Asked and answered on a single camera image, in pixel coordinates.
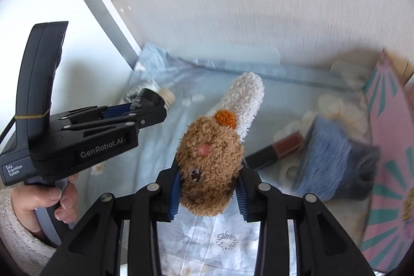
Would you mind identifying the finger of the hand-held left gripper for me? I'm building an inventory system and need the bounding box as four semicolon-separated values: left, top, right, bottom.
65;106;167;141
60;103;139;123

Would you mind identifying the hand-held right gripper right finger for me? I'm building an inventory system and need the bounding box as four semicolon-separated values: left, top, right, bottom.
234;166;377;276

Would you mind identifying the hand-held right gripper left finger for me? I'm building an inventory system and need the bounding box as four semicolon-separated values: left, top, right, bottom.
40;166;182;276

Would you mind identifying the small black bottle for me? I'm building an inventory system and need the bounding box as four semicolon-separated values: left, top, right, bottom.
131;88;166;111

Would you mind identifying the brown bear plush sock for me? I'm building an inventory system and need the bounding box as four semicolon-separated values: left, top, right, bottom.
176;72;266;217

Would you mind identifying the pink printed cardboard box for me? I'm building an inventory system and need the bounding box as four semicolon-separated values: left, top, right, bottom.
360;48;414;273

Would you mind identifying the person's left forearm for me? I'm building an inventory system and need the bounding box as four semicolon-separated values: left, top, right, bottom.
0;187;62;276

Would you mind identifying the person's left hand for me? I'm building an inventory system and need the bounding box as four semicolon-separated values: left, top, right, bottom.
11;174;79;233

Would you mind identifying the small patterned white box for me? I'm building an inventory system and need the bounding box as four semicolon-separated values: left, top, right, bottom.
124;79;159;103

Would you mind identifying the blue grey fuzzy sock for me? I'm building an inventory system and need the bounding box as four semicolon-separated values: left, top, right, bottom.
293;116;380;202

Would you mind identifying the black cable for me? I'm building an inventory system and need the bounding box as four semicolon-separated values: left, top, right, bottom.
0;116;17;147

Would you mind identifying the grey door frame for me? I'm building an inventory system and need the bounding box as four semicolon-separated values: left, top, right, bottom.
53;0;143;70

